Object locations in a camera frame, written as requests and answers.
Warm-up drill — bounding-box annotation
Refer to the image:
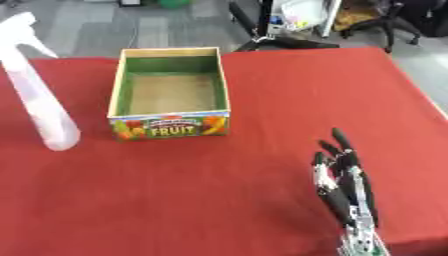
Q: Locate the cardboard box with green inside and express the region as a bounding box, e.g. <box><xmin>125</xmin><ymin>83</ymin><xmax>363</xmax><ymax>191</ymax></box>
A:
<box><xmin>106</xmin><ymin>46</ymin><xmax>233</xmax><ymax>142</ymax></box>

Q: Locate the green round object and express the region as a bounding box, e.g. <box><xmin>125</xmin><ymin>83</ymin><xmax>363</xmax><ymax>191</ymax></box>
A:
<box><xmin>155</xmin><ymin>0</ymin><xmax>193</xmax><ymax>10</ymax></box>

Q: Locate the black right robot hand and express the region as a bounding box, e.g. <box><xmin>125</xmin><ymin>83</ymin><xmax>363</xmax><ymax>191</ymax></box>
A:
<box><xmin>309</xmin><ymin>127</ymin><xmax>382</xmax><ymax>234</ymax></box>

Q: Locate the white translucent spray bottle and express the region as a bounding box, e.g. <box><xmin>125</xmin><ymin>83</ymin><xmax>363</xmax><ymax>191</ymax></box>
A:
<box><xmin>0</xmin><ymin>11</ymin><xmax>83</xmax><ymax>152</ymax></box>

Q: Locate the black office chair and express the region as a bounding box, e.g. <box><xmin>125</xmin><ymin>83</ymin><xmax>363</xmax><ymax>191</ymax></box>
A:
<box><xmin>332</xmin><ymin>0</ymin><xmax>448</xmax><ymax>54</ymax></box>

